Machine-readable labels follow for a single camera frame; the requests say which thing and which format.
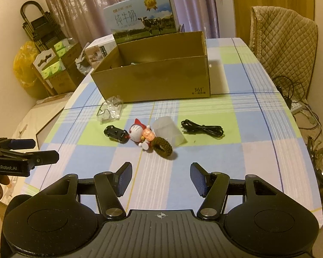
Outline black toy car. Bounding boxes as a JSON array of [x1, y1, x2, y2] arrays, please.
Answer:
[[104, 125, 129, 144]]

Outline brown braided bracelet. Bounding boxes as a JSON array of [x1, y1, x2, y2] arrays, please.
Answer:
[[150, 136, 174, 160]]

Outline red Doraemon figurine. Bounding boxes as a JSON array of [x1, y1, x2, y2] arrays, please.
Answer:
[[129, 118, 156, 151]]

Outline checkered bedsheet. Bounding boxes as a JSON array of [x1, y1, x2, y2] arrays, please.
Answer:
[[19, 38, 323, 223]]

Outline yellow plastic bag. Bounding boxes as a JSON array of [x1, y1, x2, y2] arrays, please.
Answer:
[[13, 41, 48, 100]]

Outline clear plastic bag with hooks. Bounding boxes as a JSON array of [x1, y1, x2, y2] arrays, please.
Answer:
[[96, 96, 123, 124]]

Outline translucent white plastic cup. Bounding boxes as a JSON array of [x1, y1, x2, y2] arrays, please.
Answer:
[[152, 116, 186, 147]]

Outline tissue pack carton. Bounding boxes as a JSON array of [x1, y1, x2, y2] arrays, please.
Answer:
[[31, 38, 84, 94]]

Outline white power strip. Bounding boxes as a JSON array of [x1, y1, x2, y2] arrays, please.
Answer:
[[290, 102, 304, 115]]

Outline black folding rack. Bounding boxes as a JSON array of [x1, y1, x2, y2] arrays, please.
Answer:
[[20, 1, 66, 52]]

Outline white appliance box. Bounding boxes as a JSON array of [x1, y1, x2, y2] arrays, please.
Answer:
[[85, 34, 116, 69]]

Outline brown cardboard box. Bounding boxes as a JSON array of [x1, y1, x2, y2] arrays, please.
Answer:
[[91, 31, 211, 103]]

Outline quilted beige cover chair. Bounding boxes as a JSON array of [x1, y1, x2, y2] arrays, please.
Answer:
[[249, 6, 318, 102]]

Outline milk carton box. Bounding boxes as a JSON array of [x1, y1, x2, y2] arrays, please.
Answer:
[[104, 0, 180, 44]]

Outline black coiled cable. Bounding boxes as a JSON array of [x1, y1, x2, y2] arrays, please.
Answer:
[[180, 119, 225, 139]]

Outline tangled floor cables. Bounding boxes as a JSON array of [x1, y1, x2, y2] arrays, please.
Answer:
[[271, 74, 323, 146]]

